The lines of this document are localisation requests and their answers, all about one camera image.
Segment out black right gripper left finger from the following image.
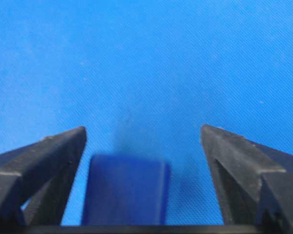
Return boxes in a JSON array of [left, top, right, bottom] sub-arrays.
[[0, 126, 86, 227]]

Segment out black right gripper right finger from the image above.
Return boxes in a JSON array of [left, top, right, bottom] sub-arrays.
[[201, 125, 293, 228]]

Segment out blue block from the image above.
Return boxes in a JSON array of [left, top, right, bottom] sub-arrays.
[[81, 155, 170, 226]]

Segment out blue table cloth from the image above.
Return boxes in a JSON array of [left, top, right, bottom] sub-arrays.
[[0, 0, 293, 225]]

